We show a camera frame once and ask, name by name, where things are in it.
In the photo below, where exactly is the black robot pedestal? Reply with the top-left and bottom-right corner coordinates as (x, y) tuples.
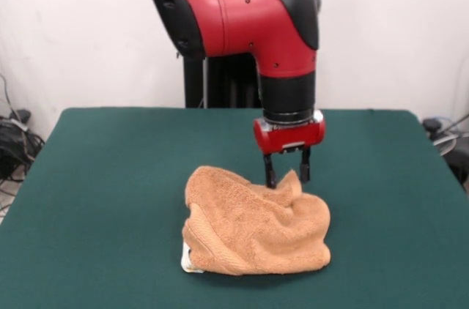
(174, 51), (264, 109)

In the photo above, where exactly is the black cable tangle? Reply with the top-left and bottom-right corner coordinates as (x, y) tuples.
(0, 74), (47, 215)

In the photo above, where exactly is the orange terry towel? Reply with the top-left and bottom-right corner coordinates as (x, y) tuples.
(180, 165), (332, 276)

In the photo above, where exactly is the dark green table cloth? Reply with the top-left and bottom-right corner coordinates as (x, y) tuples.
(0, 106), (469, 309)

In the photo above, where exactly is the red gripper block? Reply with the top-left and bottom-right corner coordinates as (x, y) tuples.
(253, 109), (327, 190)

